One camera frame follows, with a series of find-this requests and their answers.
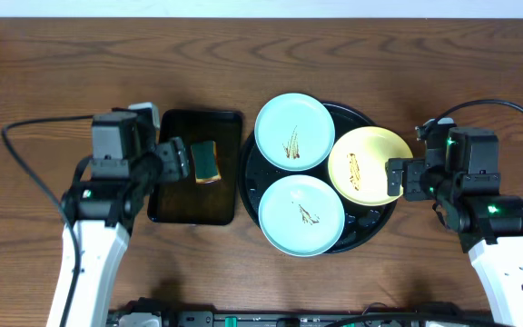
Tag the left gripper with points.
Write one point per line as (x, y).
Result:
(173, 159)

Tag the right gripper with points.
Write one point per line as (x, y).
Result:
(400, 177)

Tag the green and yellow sponge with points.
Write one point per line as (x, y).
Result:
(206, 168)

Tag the yellow plate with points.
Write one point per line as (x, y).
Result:
(357, 164)

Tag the light blue plate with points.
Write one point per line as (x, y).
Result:
(294, 132)
(301, 215)

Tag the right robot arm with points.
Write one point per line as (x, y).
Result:
(459, 173)

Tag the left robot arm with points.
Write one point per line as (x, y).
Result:
(107, 192)

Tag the black rectangular tray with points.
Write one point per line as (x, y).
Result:
(212, 140)

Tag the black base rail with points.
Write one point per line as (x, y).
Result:
(151, 312)

